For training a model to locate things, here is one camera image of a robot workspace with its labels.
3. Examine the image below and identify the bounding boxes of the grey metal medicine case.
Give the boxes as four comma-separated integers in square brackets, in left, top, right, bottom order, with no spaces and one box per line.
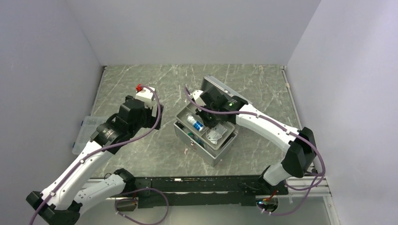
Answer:
[174,75,242,167]

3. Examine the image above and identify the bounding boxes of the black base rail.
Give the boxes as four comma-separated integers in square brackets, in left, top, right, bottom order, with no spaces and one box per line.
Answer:
[116,175,289,209]

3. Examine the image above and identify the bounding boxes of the clear plastic storage box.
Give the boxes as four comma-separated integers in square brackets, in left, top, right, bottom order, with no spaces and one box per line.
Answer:
[72,116,107,155]

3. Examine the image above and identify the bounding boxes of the small white blue bottle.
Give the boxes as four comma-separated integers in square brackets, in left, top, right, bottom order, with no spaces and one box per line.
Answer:
[186,114,204,132]

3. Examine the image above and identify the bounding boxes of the clear bag alcohol wipes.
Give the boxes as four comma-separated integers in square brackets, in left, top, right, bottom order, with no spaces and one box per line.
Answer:
[206,124,228,145]

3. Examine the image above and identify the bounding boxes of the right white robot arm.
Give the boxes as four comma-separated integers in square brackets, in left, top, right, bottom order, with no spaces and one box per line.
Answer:
[189,87,316,195]

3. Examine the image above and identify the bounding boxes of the purple cable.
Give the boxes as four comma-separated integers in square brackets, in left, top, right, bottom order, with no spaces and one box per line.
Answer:
[184,86,326,217]
[29,85,170,225]

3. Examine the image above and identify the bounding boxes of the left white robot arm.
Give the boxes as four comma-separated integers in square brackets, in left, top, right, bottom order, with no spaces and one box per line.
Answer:
[26,92,163,225]

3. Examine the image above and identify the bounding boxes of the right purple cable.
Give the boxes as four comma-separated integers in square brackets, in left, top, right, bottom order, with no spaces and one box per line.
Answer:
[184,86,326,217]

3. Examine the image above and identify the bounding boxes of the grey plastic divider tray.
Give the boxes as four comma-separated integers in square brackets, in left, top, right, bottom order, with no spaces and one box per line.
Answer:
[176,103,237,150]

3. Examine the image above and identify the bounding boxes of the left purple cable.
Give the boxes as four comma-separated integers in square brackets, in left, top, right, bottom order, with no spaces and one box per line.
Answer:
[29,85,170,225]

